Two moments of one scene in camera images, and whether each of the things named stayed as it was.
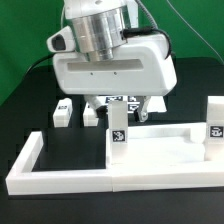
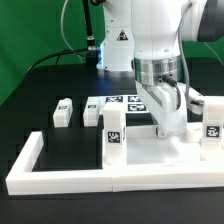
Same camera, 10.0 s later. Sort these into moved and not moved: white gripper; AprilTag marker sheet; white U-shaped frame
Moved: white gripper
Not moved: white U-shaped frame; AprilTag marker sheet
